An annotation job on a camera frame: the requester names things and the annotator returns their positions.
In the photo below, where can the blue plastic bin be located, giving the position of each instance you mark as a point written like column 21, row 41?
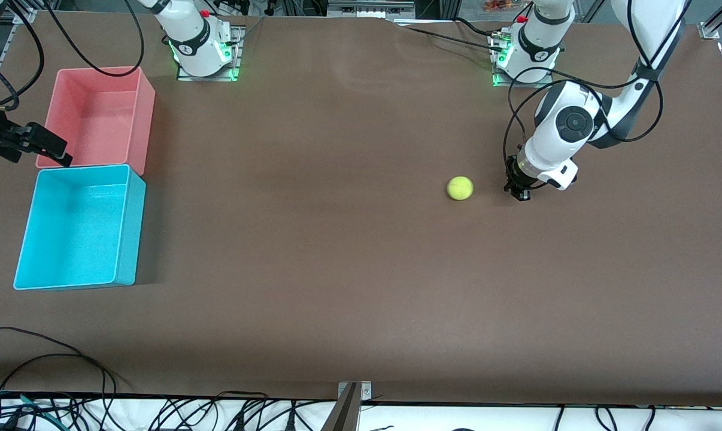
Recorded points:
column 73, row 233

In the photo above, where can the dark camera stand pole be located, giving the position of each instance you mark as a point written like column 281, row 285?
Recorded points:
column 343, row 416

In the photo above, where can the aluminium frame rail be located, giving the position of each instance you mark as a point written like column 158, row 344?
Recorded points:
column 367, row 9

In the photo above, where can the aluminium side rail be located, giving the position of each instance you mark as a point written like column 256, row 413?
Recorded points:
column 6, row 48

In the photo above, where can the pink plastic bin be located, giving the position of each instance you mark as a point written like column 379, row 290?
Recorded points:
column 97, row 120

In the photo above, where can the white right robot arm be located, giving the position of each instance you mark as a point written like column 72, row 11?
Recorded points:
column 193, row 36

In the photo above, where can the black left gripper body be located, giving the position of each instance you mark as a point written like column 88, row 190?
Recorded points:
column 515, row 178

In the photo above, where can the orange objects bag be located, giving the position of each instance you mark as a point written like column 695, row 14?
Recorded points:
column 498, row 5

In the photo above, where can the aluminium corner profile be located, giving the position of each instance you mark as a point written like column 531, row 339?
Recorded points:
column 709, row 30

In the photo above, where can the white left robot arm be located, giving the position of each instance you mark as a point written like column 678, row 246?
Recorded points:
column 567, row 123

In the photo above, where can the small metal bracket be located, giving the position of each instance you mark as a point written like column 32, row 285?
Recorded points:
column 366, row 392

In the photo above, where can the yellow tennis ball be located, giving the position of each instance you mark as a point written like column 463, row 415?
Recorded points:
column 460, row 187

